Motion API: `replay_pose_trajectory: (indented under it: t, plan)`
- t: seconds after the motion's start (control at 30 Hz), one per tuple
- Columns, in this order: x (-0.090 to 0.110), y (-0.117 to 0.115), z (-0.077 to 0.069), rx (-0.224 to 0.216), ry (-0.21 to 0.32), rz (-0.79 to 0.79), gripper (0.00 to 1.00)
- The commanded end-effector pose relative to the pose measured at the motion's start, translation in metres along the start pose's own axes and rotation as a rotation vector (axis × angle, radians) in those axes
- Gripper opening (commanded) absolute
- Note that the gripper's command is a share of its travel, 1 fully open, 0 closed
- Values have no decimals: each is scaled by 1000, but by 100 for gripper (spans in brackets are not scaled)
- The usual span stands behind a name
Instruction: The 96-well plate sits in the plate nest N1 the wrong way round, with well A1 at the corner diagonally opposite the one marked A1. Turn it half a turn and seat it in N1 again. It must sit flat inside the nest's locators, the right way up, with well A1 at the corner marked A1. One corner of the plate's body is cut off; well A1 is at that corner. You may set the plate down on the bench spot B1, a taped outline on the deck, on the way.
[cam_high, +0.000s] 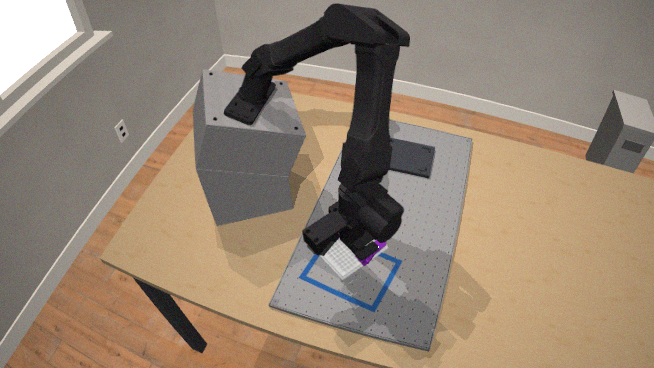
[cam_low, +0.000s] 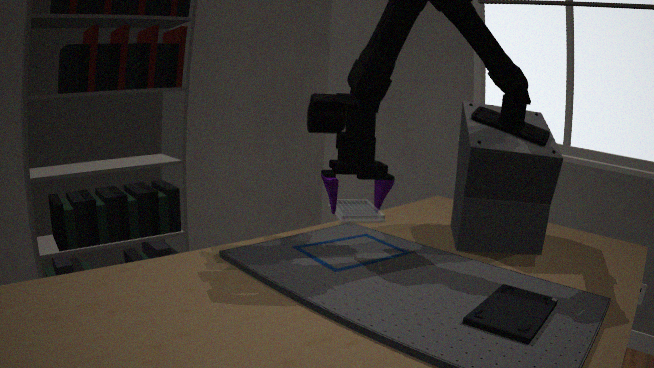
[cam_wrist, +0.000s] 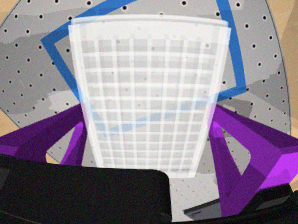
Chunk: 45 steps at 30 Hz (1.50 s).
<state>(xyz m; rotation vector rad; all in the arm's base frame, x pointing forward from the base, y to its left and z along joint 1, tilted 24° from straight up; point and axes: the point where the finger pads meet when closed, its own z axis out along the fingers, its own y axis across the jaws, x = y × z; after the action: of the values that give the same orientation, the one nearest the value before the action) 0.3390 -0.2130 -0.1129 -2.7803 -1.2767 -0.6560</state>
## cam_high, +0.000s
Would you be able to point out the white well plate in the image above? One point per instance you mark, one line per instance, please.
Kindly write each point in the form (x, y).
(334, 258)

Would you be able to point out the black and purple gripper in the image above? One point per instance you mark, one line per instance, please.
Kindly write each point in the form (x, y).
(363, 253)

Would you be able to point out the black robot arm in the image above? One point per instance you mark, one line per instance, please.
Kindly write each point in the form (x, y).
(366, 154)

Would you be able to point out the blue tape outline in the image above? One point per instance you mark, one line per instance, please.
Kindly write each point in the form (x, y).
(349, 298)

